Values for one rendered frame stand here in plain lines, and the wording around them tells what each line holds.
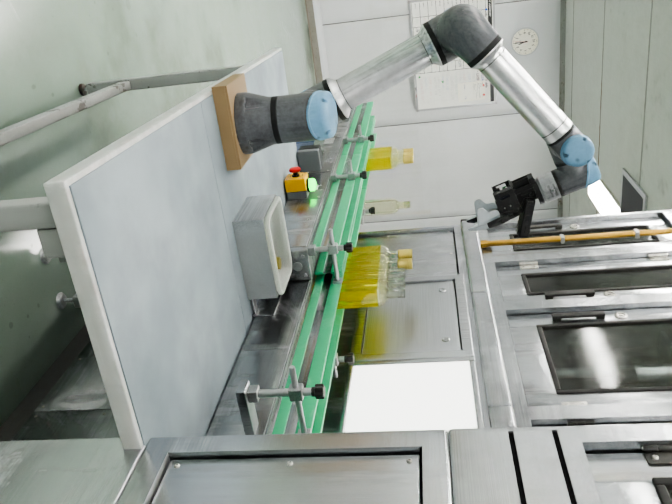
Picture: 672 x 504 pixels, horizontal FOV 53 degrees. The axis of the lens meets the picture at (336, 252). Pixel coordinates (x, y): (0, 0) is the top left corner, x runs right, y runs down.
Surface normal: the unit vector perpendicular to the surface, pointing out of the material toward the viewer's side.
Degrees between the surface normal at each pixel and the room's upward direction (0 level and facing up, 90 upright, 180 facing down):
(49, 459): 90
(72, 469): 90
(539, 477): 90
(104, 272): 0
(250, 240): 90
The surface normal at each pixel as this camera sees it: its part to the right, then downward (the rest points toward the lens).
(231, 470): -0.13, -0.90
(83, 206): 0.99, -0.07
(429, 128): -0.11, 0.44
